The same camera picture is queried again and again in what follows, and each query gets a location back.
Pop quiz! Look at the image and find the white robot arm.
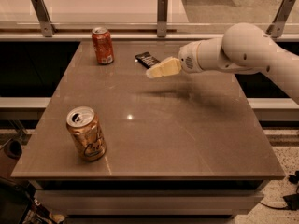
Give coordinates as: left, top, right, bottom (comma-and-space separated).
146, 23, 299, 103

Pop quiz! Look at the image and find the black rxbar chocolate bar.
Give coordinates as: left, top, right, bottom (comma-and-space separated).
135, 51, 160, 69

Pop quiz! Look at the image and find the right metal railing bracket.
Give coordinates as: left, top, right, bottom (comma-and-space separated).
266, 0, 296, 38

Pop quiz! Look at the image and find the left metal railing bracket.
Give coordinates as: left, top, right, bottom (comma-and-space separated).
31, 0, 55, 37

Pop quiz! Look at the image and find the middle metal railing bracket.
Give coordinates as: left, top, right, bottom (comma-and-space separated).
157, 0, 168, 37

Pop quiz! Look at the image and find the black cable and plug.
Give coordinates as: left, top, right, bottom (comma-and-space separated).
258, 170, 299, 211

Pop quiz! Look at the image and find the metal railing bracket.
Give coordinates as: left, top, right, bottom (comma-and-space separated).
157, 0, 168, 37
31, 0, 55, 37
266, 0, 296, 38

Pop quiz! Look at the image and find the red soda can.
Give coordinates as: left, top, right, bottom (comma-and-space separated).
92, 27, 114, 64

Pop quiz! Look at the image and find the orange gold soda can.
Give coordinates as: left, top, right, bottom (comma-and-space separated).
66, 106, 107, 161

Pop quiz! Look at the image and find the dark round bin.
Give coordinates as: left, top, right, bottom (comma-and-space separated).
4, 140, 22, 160

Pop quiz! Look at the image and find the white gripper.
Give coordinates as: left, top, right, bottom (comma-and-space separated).
146, 41, 202, 78

